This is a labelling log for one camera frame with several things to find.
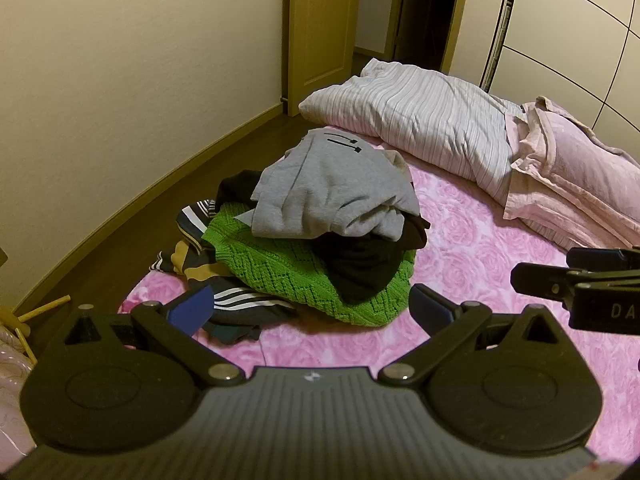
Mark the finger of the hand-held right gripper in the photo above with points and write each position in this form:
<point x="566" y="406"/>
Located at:
<point x="545" y="281"/>
<point x="607" y="259"/>

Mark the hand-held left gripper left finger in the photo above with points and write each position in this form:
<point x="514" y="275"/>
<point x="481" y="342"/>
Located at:
<point x="192" y="307"/>

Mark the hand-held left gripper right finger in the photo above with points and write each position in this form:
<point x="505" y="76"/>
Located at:
<point x="430" y="306"/>

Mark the grey sweatshirt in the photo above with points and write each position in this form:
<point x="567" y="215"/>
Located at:
<point x="320" y="185"/>

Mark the navy mustard striped shirt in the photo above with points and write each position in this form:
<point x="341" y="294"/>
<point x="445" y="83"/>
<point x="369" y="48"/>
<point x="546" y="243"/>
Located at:
<point x="197" y="255"/>

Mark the dark white-striped track garment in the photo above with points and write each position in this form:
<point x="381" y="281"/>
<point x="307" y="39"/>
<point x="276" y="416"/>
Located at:
<point x="250" y="310"/>

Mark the black garment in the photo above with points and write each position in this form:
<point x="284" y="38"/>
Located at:
<point x="365" y="265"/>

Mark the pink floral blanket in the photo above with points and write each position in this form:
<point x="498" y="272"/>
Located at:
<point x="475" y="240"/>

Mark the pink quilt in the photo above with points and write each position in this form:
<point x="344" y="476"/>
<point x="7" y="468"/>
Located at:
<point x="575" y="175"/>

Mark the green knitted sweater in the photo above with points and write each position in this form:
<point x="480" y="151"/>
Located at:
<point x="280" y="270"/>

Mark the yellow wooden sticks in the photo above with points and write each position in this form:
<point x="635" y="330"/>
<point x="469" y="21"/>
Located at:
<point x="45" y="308"/>

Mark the white striped duvet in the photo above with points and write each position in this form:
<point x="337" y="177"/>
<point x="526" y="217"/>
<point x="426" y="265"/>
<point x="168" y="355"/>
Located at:
<point x="425" y="115"/>

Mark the pale pink fabric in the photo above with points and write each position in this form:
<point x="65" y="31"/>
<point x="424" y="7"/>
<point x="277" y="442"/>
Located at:
<point x="12" y="385"/>

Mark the cream wardrobe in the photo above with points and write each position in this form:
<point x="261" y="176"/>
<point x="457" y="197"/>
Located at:
<point x="560" y="25"/>

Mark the wooden door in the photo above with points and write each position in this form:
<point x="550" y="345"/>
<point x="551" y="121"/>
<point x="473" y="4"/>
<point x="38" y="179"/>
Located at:
<point x="320" y="35"/>

